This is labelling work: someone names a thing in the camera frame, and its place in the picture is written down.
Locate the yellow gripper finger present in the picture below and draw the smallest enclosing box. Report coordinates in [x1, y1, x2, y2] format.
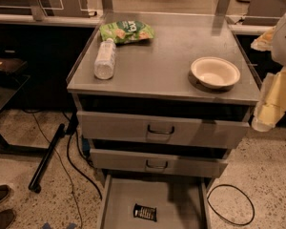
[252, 67, 286, 132]
[251, 27, 275, 52]

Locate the black rxbar chocolate bar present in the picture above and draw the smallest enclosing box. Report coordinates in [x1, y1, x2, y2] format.
[133, 204, 157, 222]

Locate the grey metal drawer cabinet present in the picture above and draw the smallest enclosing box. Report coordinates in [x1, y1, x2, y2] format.
[66, 10, 262, 189]

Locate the middle grey drawer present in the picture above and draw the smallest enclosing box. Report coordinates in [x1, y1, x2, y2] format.
[91, 149, 227, 178]

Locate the bottom grey open drawer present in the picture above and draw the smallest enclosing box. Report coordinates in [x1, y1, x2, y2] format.
[96, 173, 211, 229]

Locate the top grey drawer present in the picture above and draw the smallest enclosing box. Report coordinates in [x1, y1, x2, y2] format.
[77, 111, 249, 149]

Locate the white paper bowl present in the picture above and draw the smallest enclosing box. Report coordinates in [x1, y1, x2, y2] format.
[191, 57, 240, 89]

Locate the green snack bag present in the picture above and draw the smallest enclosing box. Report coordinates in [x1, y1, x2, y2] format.
[99, 21, 154, 44]

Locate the clear plastic water bottle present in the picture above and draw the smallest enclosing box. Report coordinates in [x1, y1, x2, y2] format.
[93, 38, 116, 80]

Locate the black table leg bar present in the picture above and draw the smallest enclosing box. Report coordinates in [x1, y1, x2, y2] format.
[29, 124, 65, 194]

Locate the black side table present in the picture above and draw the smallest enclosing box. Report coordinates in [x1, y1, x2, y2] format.
[0, 54, 30, 111]

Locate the lower brown shoe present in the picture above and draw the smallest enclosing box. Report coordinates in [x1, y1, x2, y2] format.
[0, 209, 16, 229]

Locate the black looped floor cable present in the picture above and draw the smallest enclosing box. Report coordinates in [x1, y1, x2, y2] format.
[206, 183, 255, 227]

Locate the black cable left floor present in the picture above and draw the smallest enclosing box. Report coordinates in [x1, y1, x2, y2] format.
[62, 112, 103, 201]

